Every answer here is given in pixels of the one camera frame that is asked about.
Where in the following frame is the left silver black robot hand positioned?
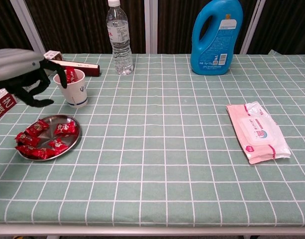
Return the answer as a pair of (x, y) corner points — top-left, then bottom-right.
(0, 48), (68, 108)

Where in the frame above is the silver table frame edge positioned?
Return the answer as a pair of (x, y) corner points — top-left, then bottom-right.
(0, 223), (305, 239)

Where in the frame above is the long white red box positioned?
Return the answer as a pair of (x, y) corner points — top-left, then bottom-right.
(0, 50), (63, 120)

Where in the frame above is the round metal plate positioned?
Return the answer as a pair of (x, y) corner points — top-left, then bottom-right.
(16, 114), (82, 162)

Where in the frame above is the pink wet wipes pack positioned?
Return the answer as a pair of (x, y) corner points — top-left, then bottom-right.
(226, 101), (292, 165)

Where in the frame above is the green checked tablecloth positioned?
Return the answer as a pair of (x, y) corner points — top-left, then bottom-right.
(0, 49), (305, 228)

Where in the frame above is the dark brown partition panel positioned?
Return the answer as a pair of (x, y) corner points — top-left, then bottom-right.
(10, 0), (153, 54)
(144, 0), (266, 54)
(240, 0), (305, 55)
(0, 0), (46, 53)

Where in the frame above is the long maroon box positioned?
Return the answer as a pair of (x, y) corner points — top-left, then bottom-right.
(44, 59), (101, 77)

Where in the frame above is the blue detergent pump bottle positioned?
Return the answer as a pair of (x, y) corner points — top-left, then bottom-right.
(190, 0), (244, 75)

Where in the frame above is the white paper cup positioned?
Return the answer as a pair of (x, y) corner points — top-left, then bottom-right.
(53, 69), (89, 108)

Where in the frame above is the clear plastic water bottle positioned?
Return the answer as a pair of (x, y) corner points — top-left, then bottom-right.
(106, 0), (134, 76)

